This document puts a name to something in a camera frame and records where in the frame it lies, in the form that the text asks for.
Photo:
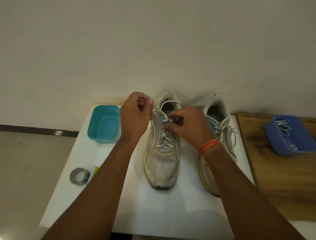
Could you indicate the person's left hand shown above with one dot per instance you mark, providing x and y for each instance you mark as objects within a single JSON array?
[{"x": 134, "y": 116}]

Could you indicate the person's right hand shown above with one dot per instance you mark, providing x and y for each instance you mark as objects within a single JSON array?
[{"x": 192, "y": 128}]

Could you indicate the worn white sneaker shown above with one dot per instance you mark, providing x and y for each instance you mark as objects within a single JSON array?
[
  {"x": 206, "y": 175},
  {"x": 160, "y": 170}
]

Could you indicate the person's right forearm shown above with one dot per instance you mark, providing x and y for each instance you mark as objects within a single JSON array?
[{"x": 242, "y": 197}]

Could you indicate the person's left forearm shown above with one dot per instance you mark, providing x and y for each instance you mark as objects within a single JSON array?
[{"x": 98, "y": 192}]

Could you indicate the orange thread wristband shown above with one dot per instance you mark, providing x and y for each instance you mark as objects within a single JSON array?
[{"x": 208, "y": 146}]

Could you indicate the teal plastic container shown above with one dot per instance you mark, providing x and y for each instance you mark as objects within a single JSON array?
[{"x": 103, "y": 123}]

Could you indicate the green utility cutter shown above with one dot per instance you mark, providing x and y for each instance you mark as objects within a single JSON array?
[{"x": 90, "y": 176}]

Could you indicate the grey tape roll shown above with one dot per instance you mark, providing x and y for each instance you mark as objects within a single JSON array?
[{"x": 78, "y": 183}]

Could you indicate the blue plastic container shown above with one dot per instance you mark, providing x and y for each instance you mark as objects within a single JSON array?
[{"x": 303, "y": 138}]

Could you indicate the black trousers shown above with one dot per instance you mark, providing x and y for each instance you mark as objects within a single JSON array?
[{"x": 121, "y": 236}]

